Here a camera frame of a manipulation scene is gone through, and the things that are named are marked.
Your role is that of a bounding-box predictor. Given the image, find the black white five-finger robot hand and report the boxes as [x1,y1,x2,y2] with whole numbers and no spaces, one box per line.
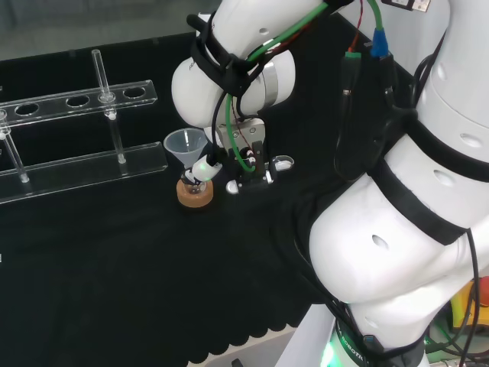
[183,140,278,195]

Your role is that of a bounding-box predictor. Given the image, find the clear plastic funnel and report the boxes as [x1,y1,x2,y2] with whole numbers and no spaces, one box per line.
[163,128,209,180]

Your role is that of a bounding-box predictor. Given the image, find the round-bottom glass flask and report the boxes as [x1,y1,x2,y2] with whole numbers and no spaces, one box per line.
[183,177,208,195]

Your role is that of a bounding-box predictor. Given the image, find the clear funnel stand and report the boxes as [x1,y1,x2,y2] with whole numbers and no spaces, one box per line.
[0,48,170,206]

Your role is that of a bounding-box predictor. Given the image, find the black cloth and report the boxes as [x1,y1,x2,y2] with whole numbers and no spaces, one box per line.
[0,24,417,367]

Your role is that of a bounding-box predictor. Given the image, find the yellow stop button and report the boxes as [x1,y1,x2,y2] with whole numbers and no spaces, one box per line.
[450,277,489,333]

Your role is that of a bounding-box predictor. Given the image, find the cork ring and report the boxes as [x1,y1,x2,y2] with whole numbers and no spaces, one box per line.
[176,179,215,209]

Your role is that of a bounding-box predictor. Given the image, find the green cable with blue plug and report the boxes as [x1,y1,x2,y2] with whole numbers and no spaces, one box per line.
[368,0,391,59]

